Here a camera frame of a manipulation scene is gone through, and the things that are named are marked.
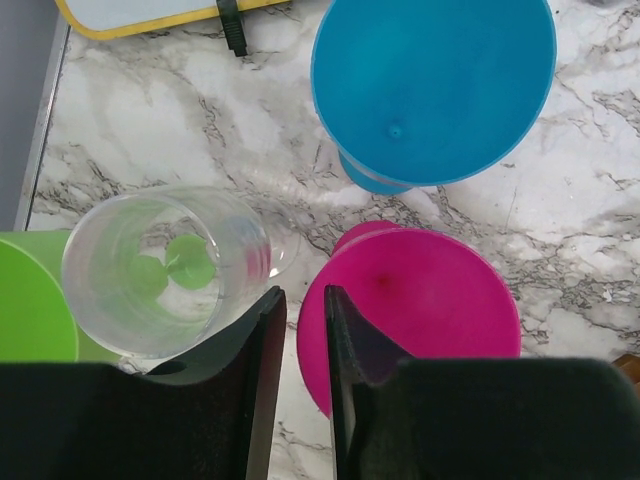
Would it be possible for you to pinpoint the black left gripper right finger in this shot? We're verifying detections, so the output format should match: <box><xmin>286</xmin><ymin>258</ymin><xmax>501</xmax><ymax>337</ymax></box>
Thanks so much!
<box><xmin>324</xmin><ymin>286</ymin><xmax>639</xmax><ymax>479</ymax></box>

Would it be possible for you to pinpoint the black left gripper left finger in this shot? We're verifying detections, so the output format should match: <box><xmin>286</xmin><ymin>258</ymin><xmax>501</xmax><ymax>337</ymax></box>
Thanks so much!
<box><xmin>1</xmin><ymin>287</ymin><xmax>287</xmax><ymax>479</ymax></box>

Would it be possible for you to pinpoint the pink wine glass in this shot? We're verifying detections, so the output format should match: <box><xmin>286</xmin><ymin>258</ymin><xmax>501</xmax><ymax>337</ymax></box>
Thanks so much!
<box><xmin>297</xmin><ymin>220</ymin><xmax>521</xmax><ymax>415</ymax></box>

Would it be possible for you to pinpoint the clear wine glass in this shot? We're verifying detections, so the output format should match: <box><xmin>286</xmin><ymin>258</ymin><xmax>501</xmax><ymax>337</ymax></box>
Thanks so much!
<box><xmin>61</xmin><ymin>186</ymin><xmax>300</xmax><ymax>360</ymax></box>

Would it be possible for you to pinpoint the green wine glass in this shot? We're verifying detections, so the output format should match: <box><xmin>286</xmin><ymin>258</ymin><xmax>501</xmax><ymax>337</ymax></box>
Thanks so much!
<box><xmin>1</xmin><ymin>230</ymin><xmax>120</xmax><ymax>364</ymax></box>

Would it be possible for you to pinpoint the blue wine glass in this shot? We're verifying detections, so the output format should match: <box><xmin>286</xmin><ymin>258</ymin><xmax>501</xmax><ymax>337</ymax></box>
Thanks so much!
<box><xmin>310</xmin><ymin>0</ymin><xmax>557</xmax><ymax>195</ymax></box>

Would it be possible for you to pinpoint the wooden rack base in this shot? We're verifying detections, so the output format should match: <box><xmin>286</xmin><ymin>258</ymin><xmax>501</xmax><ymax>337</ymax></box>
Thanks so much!
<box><xmin>613</xmin><ymin>353</ymin><xmax>640</xmax><ymax>387</ymax></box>

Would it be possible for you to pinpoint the small whiteboard gold frame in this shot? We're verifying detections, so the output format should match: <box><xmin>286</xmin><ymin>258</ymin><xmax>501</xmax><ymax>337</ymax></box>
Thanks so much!
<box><xmin>56</xmin><ymin>0</ymin><xmax>284</xmax><ymax>57</ymax></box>

